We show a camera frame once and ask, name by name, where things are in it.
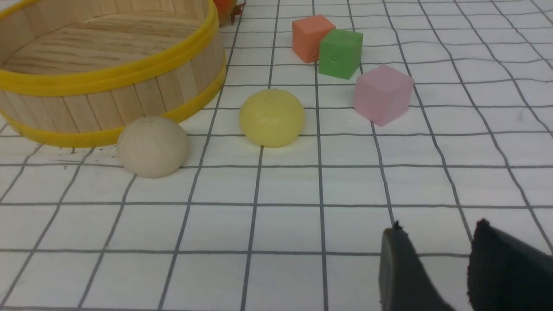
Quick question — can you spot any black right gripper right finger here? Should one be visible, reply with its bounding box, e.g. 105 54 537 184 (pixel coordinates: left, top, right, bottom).
467 219 553 311

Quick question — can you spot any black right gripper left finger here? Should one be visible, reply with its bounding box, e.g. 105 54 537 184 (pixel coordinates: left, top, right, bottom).
379 221 453 311

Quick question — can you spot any yellow steamed bun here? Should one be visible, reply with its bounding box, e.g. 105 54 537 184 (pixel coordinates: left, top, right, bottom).
238 89 306 148

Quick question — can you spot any white steamed bun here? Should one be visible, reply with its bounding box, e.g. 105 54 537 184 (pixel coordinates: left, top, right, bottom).
116 117 190 178

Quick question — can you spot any bamboo steamer tray yellow rim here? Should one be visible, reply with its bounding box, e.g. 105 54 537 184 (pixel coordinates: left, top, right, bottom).
1 0 226 148

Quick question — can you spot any pink foam cube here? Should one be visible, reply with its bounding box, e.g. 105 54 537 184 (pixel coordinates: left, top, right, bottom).
353 64 414 127

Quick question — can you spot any green foam cube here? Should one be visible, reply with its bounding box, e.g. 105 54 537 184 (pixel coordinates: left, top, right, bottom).
318 29 364 79

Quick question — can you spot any orange foam cube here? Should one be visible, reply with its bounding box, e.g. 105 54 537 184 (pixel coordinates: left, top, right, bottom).
292 15 336 63

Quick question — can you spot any red toy pomegranate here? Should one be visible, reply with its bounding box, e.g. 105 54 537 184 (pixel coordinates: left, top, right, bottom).
213 0 246 26

